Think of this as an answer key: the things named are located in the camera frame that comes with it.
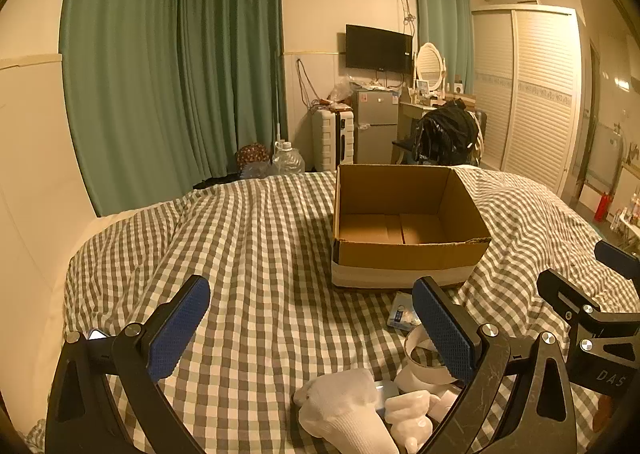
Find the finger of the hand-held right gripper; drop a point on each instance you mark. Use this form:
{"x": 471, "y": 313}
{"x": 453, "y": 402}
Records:
{"x": 620, "y": 259}
{"x": 565, "y": 291}

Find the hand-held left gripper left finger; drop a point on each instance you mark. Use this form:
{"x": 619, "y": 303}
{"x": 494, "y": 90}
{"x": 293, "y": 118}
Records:
{"x": 177, "y": 329}

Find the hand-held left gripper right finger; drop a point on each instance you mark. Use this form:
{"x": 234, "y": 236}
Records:
{"x": 442, "y": 329}

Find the wide tape roll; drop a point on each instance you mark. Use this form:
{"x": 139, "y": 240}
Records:
{"x": 425, "y": 359}

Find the small clear packet blue label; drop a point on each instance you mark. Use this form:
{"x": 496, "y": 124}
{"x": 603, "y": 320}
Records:
{"x": 402, "y": 314}

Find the cardboard box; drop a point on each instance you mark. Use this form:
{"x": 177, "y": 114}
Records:
{"x": 400, "y": 229}

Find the person's right hand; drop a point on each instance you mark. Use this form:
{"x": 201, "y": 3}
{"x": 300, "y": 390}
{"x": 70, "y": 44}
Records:
{"x": 605, "y": 414}

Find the red fire extinguisher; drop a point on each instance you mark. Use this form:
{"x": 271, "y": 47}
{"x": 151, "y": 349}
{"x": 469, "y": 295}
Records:
{"x": 603, "y": 208}

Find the green checkered blanket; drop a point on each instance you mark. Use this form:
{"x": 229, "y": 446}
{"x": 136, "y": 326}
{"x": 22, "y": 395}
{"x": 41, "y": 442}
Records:
{"x": 260, "y": 259}

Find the clear plastic bag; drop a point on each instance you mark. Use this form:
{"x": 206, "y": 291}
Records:
{"x": 257, "y": 169}

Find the chair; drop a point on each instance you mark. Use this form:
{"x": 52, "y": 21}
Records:
{"x": 481, "y": 133}

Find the white louvered wardrobe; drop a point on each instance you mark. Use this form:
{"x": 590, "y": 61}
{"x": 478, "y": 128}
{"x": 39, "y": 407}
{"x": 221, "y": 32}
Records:
{"x": 535, "y": 98}

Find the brown patterned bag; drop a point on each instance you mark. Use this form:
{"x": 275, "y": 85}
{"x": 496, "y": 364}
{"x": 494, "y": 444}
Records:
{"x": 252, "y": 153}

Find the black jacket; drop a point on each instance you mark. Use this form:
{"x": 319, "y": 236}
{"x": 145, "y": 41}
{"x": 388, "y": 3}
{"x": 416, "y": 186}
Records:
{"x": 445, "y": 131}

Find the clear large water jug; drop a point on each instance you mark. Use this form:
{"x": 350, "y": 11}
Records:
{"x": 287, "y": 161}

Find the silver small fridge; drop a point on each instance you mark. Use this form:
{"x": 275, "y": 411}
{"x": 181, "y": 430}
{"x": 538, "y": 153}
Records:
{"x": 375, "y": 126}

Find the white suitcase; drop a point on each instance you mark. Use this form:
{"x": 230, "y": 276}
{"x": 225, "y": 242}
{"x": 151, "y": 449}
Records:
{"x": 330, "y": 138}

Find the white dressing table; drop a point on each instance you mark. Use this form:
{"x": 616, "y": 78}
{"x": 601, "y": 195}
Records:
{"x": 415, "y": 108}

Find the white pole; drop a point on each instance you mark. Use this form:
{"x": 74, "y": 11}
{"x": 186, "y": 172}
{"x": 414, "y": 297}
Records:
{"x": 277, "y": 108}

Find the crumpled plastic bag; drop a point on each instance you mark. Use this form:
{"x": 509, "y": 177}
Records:
{"x": 342, "y": 91}

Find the oval white vanity mirror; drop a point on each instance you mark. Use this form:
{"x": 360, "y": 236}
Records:
{"x": 430, "y": 64}

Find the narrow green curtain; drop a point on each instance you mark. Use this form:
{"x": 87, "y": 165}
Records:
{"x": 442, "y": 23}

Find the small picture frame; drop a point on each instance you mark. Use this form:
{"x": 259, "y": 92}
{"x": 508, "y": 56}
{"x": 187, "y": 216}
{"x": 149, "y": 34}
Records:
{"x": 423, "y": 86}

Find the black wall television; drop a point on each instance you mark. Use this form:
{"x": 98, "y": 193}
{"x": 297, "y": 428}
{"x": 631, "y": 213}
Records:
{"x": 378, "y": 48}

